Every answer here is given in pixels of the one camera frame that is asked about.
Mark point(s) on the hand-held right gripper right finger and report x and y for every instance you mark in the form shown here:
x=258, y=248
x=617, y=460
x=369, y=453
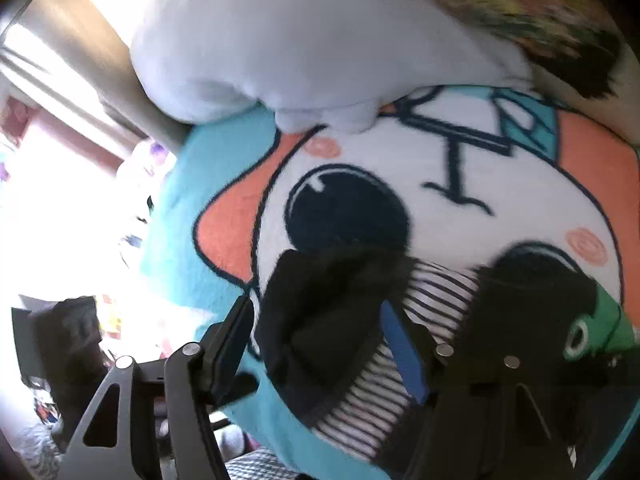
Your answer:
x=400, y=350

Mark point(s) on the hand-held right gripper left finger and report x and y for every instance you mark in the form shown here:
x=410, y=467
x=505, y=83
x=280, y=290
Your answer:
x=230, y=340

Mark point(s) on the black pants with striped waistband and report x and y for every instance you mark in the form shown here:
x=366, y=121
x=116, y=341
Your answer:
x=325, y=320

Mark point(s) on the grey checked cloth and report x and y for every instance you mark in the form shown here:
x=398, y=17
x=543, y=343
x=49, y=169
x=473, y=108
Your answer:
x=260, y=467

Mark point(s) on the black chair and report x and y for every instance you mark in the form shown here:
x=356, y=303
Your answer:
x=70, y=340

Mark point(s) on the teal printed fleece blanket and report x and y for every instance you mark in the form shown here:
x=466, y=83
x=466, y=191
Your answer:
x=450, y=170

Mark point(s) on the white plush pillow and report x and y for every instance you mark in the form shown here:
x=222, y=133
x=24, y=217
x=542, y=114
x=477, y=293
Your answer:
x=300, y=35

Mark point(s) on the brown wooden board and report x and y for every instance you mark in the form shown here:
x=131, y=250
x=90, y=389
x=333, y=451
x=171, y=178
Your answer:
x=85, y=45

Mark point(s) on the colourful printed cloth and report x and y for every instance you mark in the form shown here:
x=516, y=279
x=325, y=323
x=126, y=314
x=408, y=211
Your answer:
x=525, y=5

